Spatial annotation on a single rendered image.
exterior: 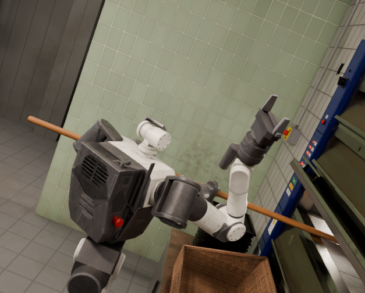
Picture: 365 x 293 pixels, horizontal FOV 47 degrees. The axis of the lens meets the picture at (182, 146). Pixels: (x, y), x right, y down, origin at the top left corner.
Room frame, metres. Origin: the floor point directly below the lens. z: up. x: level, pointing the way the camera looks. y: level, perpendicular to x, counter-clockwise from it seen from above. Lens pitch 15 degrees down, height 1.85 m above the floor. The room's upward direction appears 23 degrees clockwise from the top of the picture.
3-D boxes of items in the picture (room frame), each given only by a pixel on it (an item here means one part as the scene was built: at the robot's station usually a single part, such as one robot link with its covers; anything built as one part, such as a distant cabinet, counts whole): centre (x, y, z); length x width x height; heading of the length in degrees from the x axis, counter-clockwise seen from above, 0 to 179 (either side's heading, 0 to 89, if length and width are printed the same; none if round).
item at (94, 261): (1.30, 0.12, 0.99); 0.28 x 0.13 x 0.18; 2
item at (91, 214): (1.34, 0.14, 1.26); 0.34 x 0.30 x 0.36; 57
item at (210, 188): (1.83, -0.18, 1.19); 0.12 x 0.10 x 0.13; 147
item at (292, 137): (2.83, -0.66, 1.46); 0.10 x 0.07 x 0.10; 2
